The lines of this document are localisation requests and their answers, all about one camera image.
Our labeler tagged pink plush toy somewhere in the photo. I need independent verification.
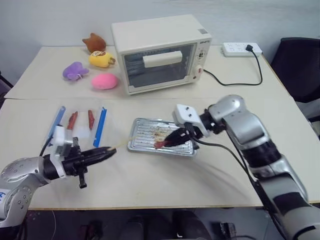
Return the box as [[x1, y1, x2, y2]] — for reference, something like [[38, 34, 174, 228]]
[[90, 72, 120, 91]]

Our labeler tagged black office chair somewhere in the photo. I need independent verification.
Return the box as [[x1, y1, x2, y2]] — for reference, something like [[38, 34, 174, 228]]
[[270, 36, 320, 121]]

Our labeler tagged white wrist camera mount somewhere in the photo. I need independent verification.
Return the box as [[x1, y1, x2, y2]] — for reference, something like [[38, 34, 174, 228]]
[[171, 103, 211, 139], [53, 125, 74, 161]]

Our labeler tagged dark chair edge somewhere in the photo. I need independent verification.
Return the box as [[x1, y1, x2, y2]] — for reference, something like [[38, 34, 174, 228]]
[[0, 71, 14, 99]]

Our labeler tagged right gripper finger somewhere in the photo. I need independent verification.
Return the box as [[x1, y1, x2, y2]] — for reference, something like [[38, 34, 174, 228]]
[[161, 136, 191, 149], [164, 127, 188, 142]]

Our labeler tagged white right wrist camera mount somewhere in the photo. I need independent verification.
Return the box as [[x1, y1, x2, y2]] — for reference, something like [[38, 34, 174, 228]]
[[171, 103, 211, 139]]

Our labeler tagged clear bag with sausages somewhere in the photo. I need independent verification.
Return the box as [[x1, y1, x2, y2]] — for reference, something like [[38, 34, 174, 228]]
[[45, 103, 111, 149]]

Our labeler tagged small black box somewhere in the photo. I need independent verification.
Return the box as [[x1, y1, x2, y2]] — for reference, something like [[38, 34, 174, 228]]
[[219, 220, 238, 238]]

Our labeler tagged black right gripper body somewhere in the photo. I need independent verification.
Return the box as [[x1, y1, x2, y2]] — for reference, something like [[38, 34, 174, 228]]
[[183, 121, 205, 143]]

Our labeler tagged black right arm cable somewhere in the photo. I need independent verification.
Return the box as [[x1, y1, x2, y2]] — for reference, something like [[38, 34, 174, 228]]
[[184, 121, 285, 240]]

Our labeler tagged white power strip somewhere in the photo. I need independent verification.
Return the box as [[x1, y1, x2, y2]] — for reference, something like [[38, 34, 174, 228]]
[[220, 41, 264, 58]]

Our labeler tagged black oven power cable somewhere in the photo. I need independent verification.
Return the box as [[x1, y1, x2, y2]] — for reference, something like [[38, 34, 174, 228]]
[[203, 49, 264, 87]]

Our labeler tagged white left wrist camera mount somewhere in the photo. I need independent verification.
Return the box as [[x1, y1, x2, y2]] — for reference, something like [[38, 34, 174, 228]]
[[53, 125, 74, 161]]

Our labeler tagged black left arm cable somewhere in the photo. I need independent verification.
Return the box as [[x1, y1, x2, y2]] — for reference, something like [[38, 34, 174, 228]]
[[39, 136, 56, 159]]

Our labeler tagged brown plush toy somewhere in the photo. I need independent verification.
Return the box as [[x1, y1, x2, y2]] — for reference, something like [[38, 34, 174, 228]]
[[82, 32, 108, 55]]

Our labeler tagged yellow plush toy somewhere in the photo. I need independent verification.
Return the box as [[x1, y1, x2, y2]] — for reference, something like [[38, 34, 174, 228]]
[[88, 50, 117, 69]]

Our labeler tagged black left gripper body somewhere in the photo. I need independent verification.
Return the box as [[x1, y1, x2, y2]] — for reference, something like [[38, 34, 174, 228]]
[[61, 136, 89, 189]]

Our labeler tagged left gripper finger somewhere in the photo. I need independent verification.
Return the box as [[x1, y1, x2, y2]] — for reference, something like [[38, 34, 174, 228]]
[[84, 146, 113, 157], [84, 148, 118, 166]]

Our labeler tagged purple plush toy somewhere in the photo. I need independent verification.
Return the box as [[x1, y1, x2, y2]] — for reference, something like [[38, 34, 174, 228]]
[[62, 61, 91, 82]]

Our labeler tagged ribbed metal baking tray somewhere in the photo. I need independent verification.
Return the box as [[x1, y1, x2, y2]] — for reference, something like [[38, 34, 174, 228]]
[[126, 117, 200, 157]]

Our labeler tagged blue container clip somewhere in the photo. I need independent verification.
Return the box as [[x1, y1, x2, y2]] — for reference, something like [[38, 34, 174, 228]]
[[92, 106, 108, 148], [45, 105, 67, 141]]

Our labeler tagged cream oven door handle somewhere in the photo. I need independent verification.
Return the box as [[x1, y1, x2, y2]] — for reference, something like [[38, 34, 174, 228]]
[[142, 50, 183, 69]]

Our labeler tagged cream toaster oven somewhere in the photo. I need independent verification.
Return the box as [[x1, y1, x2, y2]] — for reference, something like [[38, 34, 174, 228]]
[[110, 13, 214, 96]]

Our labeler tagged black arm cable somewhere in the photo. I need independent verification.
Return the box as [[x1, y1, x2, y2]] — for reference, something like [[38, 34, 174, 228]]
[[39, 136, 56, 159], [184, 121, 285, 240]]

